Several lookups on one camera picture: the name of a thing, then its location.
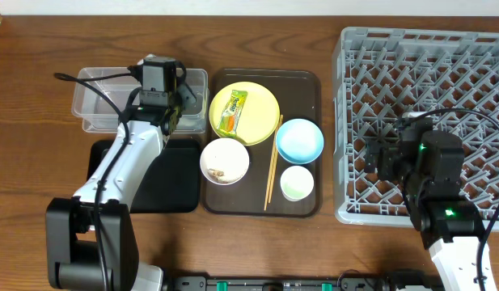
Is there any green snack wrapper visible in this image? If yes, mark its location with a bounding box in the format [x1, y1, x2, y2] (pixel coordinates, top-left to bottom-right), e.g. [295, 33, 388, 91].
[217, 90, 248, 137]

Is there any white bowl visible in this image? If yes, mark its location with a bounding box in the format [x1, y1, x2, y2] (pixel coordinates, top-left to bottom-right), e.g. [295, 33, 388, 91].
[200, 138, 250, 186]

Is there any small white cup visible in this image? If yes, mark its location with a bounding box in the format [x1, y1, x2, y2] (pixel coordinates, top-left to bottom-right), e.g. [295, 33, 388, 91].
[280, 166, 315, 202]

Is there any pile of rice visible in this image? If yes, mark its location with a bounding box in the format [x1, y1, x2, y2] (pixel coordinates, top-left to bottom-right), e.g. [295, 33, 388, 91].
[208, 169, 225, 179]

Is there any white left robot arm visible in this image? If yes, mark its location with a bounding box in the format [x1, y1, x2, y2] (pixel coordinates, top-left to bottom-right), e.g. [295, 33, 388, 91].
[46, 83, 200, 290]

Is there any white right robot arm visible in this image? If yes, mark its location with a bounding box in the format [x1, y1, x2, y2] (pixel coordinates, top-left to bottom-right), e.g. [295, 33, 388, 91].
[364, 112, 496, 290]

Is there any grey plastic dishwasher rack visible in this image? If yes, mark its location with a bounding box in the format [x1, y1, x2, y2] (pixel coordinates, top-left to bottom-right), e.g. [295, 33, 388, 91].
[332, 27, 499, 232]

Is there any clear plastic bin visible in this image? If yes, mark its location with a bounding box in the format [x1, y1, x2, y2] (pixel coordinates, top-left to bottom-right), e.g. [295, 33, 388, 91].
[72, 67, 209, 135]

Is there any black rectangular tray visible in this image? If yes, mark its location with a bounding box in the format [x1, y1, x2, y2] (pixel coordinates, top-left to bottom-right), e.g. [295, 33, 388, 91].
[86, 138, 201, 214]

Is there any light blue bowl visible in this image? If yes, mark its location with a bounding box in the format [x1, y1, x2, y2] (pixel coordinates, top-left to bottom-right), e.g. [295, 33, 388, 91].
[275, 119, 324, 165]

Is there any yellow round plate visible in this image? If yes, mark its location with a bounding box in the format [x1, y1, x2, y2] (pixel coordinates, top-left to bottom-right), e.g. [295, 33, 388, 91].
[209, 82, 281, 146]

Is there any dark brown serving tray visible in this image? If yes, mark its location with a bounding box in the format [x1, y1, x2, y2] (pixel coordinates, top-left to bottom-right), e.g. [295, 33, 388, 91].
[201, 69, 322, 218]

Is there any wooden chopstick right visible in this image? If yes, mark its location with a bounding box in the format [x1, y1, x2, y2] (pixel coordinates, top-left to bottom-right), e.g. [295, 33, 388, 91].
[265, 115, 283, 205]

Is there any wooden chopstick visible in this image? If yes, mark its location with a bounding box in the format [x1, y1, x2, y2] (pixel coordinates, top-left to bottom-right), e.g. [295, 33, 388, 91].
[265, 115, 283, 205]
[263, 114, 282, 212]

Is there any wooden chopstick left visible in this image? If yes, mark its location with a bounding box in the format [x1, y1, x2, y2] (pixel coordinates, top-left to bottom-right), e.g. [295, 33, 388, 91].
[263, 114, 282, 212]

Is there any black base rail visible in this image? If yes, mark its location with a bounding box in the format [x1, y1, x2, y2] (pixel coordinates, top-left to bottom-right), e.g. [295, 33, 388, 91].
[163, 272, 444, 291]

